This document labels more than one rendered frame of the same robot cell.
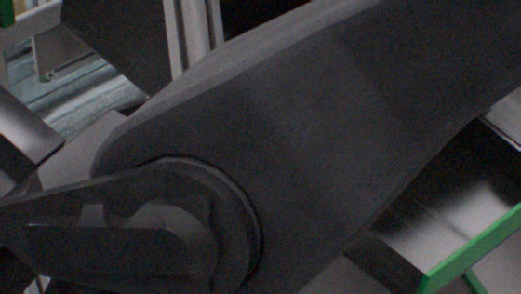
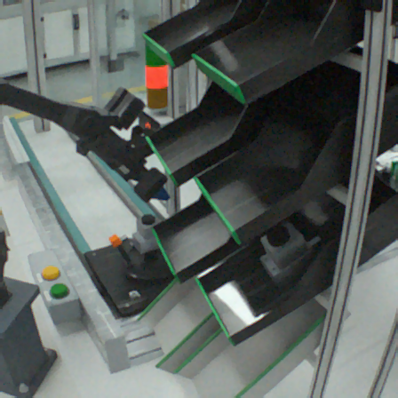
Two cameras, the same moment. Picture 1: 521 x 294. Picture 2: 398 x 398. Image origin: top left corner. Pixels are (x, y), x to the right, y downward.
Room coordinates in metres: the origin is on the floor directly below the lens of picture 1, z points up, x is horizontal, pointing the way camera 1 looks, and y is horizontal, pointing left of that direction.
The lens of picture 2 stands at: (0.82, -0.69, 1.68)
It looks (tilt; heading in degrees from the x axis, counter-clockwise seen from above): 30 degrees down; 115
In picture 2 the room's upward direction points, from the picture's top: straight up
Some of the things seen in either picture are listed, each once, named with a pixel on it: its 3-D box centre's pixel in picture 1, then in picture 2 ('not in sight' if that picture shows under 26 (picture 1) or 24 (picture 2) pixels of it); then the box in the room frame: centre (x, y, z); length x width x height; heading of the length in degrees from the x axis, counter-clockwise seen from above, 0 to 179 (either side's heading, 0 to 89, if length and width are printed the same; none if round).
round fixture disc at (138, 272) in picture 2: not in sight; (150, 262); (0.33, 0.11, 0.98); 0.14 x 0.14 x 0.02
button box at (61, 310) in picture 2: not in sight; (52, 284); (0.14, -0.01, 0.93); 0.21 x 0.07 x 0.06; 143
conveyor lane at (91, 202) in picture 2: not in sight; (115, 221); (0.11, 0.31, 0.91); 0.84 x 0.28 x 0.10; 143
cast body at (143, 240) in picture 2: not in sight; (153, 230); (0.34, 0.12, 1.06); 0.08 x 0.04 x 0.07; 54
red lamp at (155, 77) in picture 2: not in sight; (156, 75); (0.25, 0.32, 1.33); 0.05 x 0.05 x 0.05
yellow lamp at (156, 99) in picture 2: not in sight; (157, 95); (0.25, 0.32, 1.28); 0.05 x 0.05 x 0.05
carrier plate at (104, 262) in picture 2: not in sight; (151, 268); (0.33, 0.11, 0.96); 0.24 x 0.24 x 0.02; 53
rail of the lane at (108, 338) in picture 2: not in sight; (57, 242); (0.02, 0.16, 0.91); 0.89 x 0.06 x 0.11; 143
